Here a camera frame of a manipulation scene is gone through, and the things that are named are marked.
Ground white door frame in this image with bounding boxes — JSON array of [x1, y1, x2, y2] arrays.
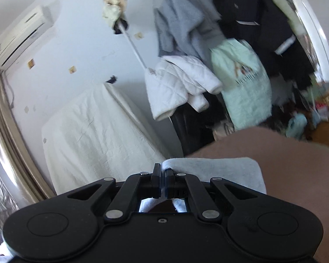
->
[[286, 0, 329, 84]]

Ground black hanging garment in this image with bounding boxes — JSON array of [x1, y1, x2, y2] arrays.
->
[[170, 92, 231, 156]]

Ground black jacket white trim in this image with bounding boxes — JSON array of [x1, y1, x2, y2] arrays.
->
[[212, 0, 317, 91]]

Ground beige cloth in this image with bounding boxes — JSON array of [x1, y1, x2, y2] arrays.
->
[[212, 121, 235, 140]]

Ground bed with brown sheet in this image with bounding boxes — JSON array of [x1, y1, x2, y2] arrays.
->
[[186, 126, 329, 263]]

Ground light teal bag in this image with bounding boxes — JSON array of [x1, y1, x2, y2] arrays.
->
[[285, 114, 309, 139]]

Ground white cloth furniture cover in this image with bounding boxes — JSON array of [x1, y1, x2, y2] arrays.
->
[[41, 84, 181, 200]]

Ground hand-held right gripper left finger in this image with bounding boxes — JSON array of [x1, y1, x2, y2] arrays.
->
[[66, 163, 162, 223]]

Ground mint green fluffy garment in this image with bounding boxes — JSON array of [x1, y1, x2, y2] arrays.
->
[[210, 39, 273, 130]]

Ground gold satin curtain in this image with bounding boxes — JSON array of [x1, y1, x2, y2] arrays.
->
[[0, 63, 55, 206]]

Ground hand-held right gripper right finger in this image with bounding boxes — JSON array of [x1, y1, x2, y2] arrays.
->
[[164, 168, 261, 222]]

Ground silver foil sheet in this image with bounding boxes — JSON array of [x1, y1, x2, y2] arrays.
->
[[0, 153, 30, 242]]

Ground grey coat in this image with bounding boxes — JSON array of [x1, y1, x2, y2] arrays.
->
[[154, 0, 228, 61]]

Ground white air conditioner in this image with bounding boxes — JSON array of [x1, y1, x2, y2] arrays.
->
[[0, 4, 57, 70]]

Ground light grey t-shirt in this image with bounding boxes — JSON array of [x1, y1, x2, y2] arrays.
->
[[138, 157, 267, 214]]

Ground cream crumpled cloth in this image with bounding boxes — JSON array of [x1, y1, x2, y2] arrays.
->
[[102, 0, 128, 28]]

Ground white quilted jacket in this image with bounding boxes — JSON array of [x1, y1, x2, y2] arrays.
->
[[144, 55, 223, 121]]

